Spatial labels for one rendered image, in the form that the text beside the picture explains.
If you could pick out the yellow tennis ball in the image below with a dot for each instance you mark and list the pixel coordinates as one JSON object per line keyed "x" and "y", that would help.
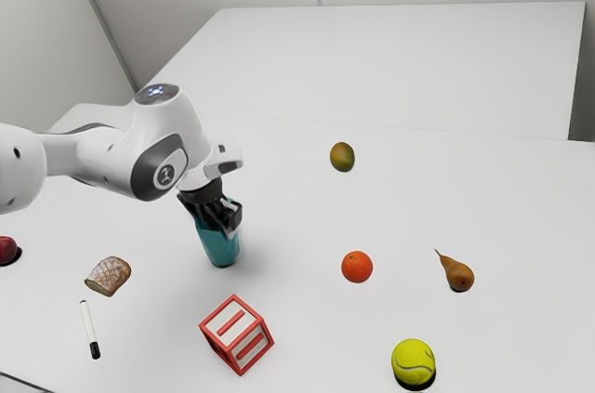
{"x": 413, "y": 362}

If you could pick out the white marker with black cap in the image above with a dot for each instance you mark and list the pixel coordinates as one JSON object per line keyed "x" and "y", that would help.
{"x": 89, "y": 328}

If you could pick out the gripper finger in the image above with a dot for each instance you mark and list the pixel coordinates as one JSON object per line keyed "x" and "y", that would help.
{"x": 230, "y": 221}

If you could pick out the red apple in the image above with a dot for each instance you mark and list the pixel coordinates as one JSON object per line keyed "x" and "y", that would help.
{"x": 6, "y": 250}

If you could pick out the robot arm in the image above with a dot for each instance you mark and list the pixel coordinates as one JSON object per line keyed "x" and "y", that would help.
{"x": 153, "y": 142}

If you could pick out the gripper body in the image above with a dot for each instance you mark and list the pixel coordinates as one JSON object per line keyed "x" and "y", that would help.
{"x": 201, "y": 203}

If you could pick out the green yellow mango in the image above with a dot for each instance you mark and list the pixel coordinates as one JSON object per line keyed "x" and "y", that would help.
{"x": 342, "y": 157}

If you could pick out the brown pear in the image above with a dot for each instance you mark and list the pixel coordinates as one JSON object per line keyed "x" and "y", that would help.
{"x": 458, "y": 273}

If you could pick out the brown bread loaf piece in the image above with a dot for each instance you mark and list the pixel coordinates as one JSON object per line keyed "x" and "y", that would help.
{"x": 108, "y": 275}

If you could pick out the red and white letter block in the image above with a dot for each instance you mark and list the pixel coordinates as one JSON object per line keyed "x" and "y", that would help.
{"x": 236, "y": 333}

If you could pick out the orange fruit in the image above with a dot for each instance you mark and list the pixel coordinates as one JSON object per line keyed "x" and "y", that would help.
{"x": 357, "y": 266}

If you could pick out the teal faceted mug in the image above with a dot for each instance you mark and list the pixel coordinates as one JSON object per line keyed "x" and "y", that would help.
{"x": 220, "y": 244}

